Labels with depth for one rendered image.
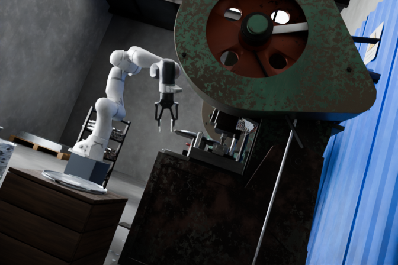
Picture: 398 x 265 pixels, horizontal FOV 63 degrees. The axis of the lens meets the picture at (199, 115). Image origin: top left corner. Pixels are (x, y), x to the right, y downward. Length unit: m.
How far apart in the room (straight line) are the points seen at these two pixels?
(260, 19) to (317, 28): 0.29
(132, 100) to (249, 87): 7.78
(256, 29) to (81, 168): 1.28
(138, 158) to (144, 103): 1.51
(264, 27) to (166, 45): 8.03
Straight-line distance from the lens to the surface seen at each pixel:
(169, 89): 1.76
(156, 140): 8.83
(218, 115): 1.93
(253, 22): 1.62
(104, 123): 2.11
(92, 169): 2.05
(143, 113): 9.05
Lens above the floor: 0.56
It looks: 10 degrees up
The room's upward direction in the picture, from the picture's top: 19 degrees clockwise
